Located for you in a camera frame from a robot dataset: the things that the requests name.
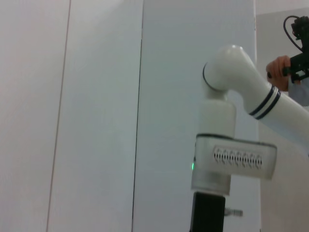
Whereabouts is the thin looped handle cable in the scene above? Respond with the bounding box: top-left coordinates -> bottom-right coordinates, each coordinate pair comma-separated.
283,15 -> 304,52

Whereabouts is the right gripper metal connector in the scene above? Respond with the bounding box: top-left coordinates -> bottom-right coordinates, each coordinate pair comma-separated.
224,208 -> 243,217

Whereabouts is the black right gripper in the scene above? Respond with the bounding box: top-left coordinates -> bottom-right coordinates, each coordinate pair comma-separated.
189,191 -> 226,232

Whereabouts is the person hand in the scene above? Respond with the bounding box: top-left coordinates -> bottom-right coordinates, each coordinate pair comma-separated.
266,56 -> 292,92

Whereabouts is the black teleoperation handle device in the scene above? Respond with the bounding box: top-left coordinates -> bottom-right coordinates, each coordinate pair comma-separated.
282,15 -> 309,84

